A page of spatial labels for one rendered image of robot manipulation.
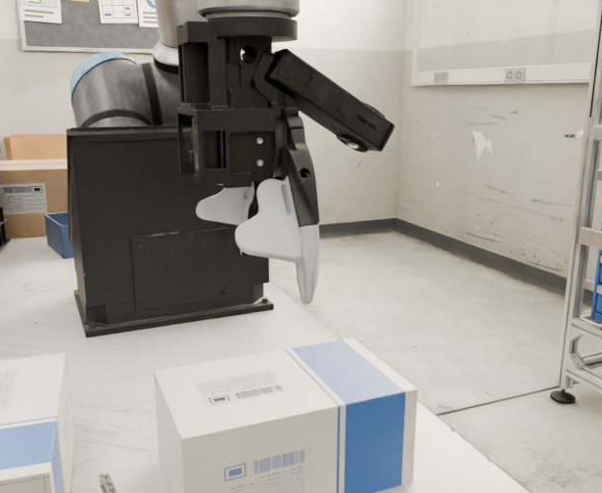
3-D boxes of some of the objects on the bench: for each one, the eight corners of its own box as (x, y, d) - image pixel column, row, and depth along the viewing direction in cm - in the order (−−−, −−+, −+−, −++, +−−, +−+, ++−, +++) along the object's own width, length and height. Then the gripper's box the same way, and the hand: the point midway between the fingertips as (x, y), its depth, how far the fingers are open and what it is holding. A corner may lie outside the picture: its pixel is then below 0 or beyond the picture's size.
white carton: (63, 585, 42) (50, 471, 40) (-139, 630, 39) (-165, 509, 37) (73, 435, 61) (65, 352, 59) (-63, 457, 57) (-76, 369, 55)
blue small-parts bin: (134, 233, 148) (132, 204, 146) (157, 246, 136) (155, 214, 134) (47, 245, 137) (43, 213, 135) (63, 259, 125) (60, 226, 123)
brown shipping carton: (-24, 241, 141) (-33, 171, 137) (-4, 221, 161) (-12, 160, 157) (112, 233, 148) (107, 166, 144) (115, 215, 169) (111, 157, 165)
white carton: (350, 417, 64) (352, 337, 62) (413, 482, 54) (418, 388, 51) (159, 459, 57) (153, 371, 55) (187, 545, 46) (181, 439, 44)
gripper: (157, 31, 52) (170, 256, 57) (217, 0, 34) (229, 330, 39) (253, 34, 55) (257, 246, 60) (353, 7, 37) (348, 311, 42)
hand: (279, 277), depth 51 cm, fingers open, 14 cm apart
